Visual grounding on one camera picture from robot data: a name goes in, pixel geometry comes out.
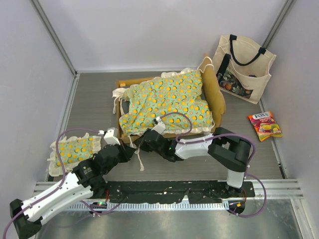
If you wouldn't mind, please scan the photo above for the Fox's candy packet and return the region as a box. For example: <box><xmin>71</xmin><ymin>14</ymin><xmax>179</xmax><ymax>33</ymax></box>
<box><xmin>247</xmin><ymin>111</ymin><xmax>283</xmax><ymax>142</ymax></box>

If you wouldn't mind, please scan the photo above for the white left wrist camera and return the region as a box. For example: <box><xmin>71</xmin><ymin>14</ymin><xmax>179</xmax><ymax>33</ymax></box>
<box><xmin>98</xmin><ymin>127</ymin><xmax>120</xmax><ymax>145</ymax></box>

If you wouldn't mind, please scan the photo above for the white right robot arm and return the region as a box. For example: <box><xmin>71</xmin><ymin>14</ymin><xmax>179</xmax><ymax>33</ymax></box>
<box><xmin>134</xmin><ymin>127</ymin><xmax>256</xmax><ymax>197</ymax></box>

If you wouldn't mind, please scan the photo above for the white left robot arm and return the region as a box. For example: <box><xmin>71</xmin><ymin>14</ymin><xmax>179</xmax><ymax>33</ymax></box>
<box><xmin>9</xmin><ymin>144</ymin><xmax>135</xmax><ymax>239</ymax></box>

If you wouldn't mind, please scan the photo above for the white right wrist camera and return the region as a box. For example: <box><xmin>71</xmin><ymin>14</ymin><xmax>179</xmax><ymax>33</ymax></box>
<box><xmin>152</xmin><ymin>117</ymin><xmax>165</xmax><ymax>134</ymax></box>

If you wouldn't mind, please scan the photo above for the lemon print pet mattress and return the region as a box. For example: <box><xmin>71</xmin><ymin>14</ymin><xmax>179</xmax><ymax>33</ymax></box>
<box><xmin>113</xmin><ymin>68</ymin><xmax>215</xmax><ymax>137</ymax></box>

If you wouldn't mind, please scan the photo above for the wooden pet bed frame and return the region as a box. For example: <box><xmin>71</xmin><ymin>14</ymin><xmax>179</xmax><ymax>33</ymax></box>
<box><xmin>114</xmin><ymin>54</ymin><xmax>226</xmax><ymax>142</ymax></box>

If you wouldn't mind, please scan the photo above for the aluminium rail with cable duct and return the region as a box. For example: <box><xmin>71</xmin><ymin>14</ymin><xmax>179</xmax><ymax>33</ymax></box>
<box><xmin>31</xmin><ymin>178</ymin><xmax>305</xmax><ymax>212</ymax></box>

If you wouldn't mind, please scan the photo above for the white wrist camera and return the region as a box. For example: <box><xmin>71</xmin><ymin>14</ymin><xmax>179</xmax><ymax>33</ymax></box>
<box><xmin>152</xmin><ymin>117</ymin><xmax>165</xmax><ymax>134</ymax></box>
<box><xmin>98</xmin><ymin>127</ymin><xmax>120</xmax><ymax>145</ymax></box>

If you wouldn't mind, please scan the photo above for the small lemon print pillow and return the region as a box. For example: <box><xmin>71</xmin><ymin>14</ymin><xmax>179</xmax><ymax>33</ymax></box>
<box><xmin>47</xmin><ymin>133</ymin><xmax>101</xmax><ymax>177</ymax></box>

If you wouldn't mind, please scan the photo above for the beige canvas tote bag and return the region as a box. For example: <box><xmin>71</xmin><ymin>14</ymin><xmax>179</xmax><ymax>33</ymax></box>
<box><xmin>212</xmin><ymin>34</ymin><xmax>277</xmax><ymax>104</ymax></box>

